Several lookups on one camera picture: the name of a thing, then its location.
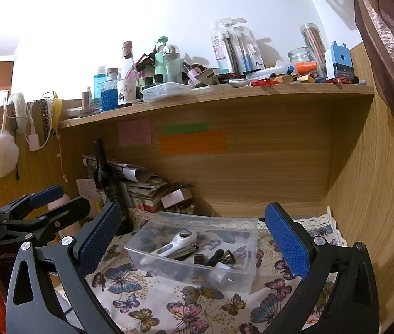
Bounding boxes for clear bottle with silver cap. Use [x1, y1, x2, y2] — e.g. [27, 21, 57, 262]
[163, 45, 182, 84]

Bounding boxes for green sticky note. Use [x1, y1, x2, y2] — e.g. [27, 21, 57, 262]
[162, 124, 209, 135]

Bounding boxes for white earphone cable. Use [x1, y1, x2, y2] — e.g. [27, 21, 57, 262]
[56, 129, 69, 183]

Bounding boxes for dark wine bottle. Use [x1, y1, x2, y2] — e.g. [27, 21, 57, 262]
[92, 138, 131, 235]

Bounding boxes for orange sticky note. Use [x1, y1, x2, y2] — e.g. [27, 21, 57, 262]
[160, 131, 227, 155]

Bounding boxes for mauve curtain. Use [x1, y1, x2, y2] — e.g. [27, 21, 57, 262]
[296, 0, 394, 122]

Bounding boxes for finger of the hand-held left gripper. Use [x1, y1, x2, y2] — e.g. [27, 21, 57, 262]
[0, 197, 92, 247]
[0, 186, 64, 221]

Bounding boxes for white handwritten note paper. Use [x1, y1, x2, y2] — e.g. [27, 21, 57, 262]
[76, 178, 99, 202]

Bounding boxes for white fluffy headband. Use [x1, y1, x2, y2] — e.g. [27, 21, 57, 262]
[8, 92, 28, 119]

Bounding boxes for butterfly print tablecloth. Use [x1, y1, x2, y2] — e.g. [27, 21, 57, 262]
[85, 206, 347, 334]

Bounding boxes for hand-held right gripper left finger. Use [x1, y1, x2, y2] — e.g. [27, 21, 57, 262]
[5, 202, 123, 334]

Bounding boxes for clear plastic container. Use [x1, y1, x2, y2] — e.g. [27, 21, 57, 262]
[124, 211, 259, 293]

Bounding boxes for pale pink cylinder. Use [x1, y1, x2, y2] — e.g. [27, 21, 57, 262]
[49, 195, 81, 242]

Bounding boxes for bowl of small trinkets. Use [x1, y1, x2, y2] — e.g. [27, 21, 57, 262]
[165, 203, 195, 216]

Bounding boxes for clear bottle with illustrated label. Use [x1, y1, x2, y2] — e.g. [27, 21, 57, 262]
[118, 41, 138, 108]

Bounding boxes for pile of small stationery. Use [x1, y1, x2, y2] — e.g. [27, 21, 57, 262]
[218, 71, 368, 87]

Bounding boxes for packaged toothbrushes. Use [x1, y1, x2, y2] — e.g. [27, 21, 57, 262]
[209, 17, 239, 75]

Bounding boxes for stack of papers and magazines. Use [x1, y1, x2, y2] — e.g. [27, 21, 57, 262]
[81, 154, 170, 213]

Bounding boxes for wooden shelf board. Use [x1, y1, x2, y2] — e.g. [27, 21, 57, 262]
[58, 83, 375, 129]

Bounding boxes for blister pack of pens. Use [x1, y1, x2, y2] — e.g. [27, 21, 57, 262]
[233, 24, 265, 75]

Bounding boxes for small black tube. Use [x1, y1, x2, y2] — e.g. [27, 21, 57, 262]
[205, 249, 225, 267]

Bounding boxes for white handheld facial massager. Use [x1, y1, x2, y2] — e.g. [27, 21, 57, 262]
[140, 229, 198, 266]

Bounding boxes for glass bottle with blue beads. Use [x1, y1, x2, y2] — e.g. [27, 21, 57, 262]
[101, 67, 119, 112]

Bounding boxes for black patterned headband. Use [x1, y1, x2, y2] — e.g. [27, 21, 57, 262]
[35, 99, 53, 148]

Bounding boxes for white plug adapter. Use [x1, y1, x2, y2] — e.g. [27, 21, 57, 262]
[214, 262, 234, 283]

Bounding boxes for pink sticky note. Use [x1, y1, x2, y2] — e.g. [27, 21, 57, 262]
[118, 118, 152, 147]

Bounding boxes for clear tube of pencils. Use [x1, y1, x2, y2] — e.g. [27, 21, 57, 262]
[300, 24, 326, 68]

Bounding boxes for clear lidded box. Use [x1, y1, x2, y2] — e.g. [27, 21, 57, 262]
[141, 82, 192, 103]

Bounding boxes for glass jar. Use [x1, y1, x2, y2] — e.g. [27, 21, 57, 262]
[287, 47, 319, 70]

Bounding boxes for green pump bottle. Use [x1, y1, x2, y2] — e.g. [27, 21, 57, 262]
[153, 37, 170, 84]

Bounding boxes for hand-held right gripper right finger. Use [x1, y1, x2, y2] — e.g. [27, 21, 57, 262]
[263, 202, 382, 334]

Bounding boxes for small white card box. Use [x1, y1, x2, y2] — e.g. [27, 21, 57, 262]
[161, 188, 192, 209]

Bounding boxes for small pink bottle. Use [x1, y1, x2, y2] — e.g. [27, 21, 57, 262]
[182, 61, 197, 86]

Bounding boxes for white tube with orange cap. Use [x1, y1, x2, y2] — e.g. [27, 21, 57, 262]
[266, 61, 319, 77]

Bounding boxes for blue liquid bottle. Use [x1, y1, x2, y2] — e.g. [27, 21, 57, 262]
[92, 66, 107, 105]

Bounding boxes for white charger with cable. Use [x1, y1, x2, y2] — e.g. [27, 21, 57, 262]
[4, 97, 41, 152]

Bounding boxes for blue sharpener box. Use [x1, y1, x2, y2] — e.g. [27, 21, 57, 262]
[324, 42, 352, 79]

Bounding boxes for yellow headband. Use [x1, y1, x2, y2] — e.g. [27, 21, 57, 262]
[51, 92, 62, 129]

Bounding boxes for white fluffy puff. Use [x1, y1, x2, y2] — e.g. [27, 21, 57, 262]
[0, 129, 20, 178]

